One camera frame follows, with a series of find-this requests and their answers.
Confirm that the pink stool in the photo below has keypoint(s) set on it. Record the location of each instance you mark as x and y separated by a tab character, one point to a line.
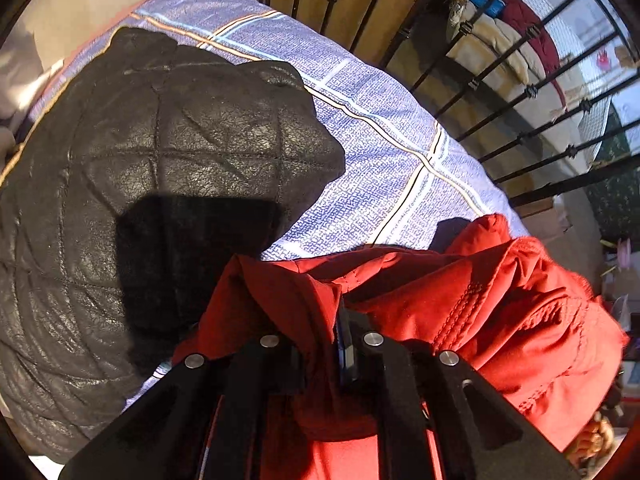
625	255

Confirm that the blue plaid bed sheet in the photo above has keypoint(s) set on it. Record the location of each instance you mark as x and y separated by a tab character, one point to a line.
380	160

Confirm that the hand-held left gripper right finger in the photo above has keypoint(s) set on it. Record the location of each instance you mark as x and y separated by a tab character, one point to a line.
346	355

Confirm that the red jacket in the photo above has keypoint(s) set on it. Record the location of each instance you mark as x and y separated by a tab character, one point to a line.
450	300

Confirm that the beige cushion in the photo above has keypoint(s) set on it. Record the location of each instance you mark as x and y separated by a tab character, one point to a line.
490	40

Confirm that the black quilted leather jacket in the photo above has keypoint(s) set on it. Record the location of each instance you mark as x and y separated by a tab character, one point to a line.
150	160

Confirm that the green patterned rug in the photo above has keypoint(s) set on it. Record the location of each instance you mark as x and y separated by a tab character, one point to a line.
617	195

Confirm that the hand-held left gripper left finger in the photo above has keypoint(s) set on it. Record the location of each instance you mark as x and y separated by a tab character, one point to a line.
285	370

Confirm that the dark red blanket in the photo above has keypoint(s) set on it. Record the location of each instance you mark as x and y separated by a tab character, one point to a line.
530	25

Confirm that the black iron bed frame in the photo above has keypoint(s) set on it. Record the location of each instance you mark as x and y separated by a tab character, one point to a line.
530	92

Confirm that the person's right hand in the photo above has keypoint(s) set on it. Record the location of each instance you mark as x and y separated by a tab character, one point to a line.
595	435

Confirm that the blue packet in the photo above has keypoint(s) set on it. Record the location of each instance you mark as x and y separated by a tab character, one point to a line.
487	1

